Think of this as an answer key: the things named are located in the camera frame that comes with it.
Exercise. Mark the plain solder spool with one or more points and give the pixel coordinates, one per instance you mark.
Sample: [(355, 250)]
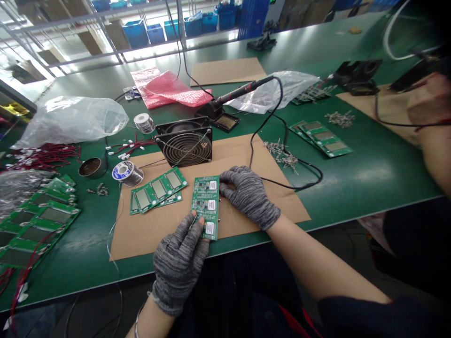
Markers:
[(144, 123)]

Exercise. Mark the person's left hand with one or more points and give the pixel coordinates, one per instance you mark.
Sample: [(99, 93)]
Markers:
[(178, 260)]

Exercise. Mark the small loose screws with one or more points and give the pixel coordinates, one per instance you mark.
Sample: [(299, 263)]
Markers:
[(98, 190)]

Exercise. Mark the stack of green display boards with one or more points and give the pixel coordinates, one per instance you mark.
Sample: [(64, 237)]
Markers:
[(324, 139)]

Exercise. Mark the large clear plastic bag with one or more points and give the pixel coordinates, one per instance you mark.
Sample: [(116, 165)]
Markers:
[(74, 119)]

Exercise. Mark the solder spool with blue label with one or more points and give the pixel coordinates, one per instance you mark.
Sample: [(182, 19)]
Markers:
[(127, 174)]

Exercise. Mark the black square fan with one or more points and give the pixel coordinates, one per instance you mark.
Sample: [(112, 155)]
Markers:
[(185, 142)]

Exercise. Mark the person's right fingers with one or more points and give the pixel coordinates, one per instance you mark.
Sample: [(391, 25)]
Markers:
[(236, 174)]

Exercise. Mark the black square iron stand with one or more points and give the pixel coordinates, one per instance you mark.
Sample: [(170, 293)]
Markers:
[(357, 75)]

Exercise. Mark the plain brown cardboard sheet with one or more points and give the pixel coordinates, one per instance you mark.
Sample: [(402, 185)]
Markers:
[(227, 72)]

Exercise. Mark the round metal tin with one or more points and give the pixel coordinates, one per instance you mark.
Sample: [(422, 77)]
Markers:
[(92, 168)]

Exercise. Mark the heap of small metal components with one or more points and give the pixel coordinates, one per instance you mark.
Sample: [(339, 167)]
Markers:
[(340, 119)]

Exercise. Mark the pink bubble wrap bag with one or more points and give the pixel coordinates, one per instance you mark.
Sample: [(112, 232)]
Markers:
[(165, 88)]

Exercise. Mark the boards with fitted components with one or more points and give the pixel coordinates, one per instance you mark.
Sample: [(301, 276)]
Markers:
[(313, 94)]

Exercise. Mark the silver plastic bag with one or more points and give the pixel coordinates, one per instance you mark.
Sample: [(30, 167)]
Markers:
[(21, 190)]

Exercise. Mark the small clear plastic bag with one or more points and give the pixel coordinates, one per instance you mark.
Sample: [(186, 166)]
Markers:
[(292, 88)]

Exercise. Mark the large brown cardboard sheet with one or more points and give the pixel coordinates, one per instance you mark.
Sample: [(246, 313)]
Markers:
[(169, 229)]

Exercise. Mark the small black stand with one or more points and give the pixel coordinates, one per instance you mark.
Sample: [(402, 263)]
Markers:
[(261, 41)]

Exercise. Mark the person's right thumb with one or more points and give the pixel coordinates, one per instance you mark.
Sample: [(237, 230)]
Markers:
[(229, 195)]

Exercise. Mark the long green circuit board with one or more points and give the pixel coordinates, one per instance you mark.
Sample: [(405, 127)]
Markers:
[(206, 204)]

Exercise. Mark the pile of small metal components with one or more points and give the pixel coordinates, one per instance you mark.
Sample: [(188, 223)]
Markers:
[(285, 155)]

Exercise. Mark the black red soldering iron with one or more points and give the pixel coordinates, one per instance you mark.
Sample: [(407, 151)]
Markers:
[(241, 90)]

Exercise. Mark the person's right hand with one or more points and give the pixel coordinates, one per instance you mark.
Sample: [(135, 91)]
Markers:
[(252, 197)]

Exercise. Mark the black soldering iron stand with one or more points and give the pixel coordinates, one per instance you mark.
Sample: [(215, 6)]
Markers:
[(220, 118)]

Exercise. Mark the small stack of display boards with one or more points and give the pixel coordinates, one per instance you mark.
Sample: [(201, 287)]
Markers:
[(158, 190)]

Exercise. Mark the person's left index finger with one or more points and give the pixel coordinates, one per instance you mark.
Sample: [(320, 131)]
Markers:
[(186, 225)]

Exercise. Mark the brown cardboard work sheet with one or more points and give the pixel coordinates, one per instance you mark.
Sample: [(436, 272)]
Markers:
[(384, 112)]

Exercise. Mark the person's left thumb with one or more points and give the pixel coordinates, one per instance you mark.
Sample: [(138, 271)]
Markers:
[(203, 232)]

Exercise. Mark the pile of green circuit boards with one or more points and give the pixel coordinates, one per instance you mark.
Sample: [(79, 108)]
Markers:
[(35, 225)]

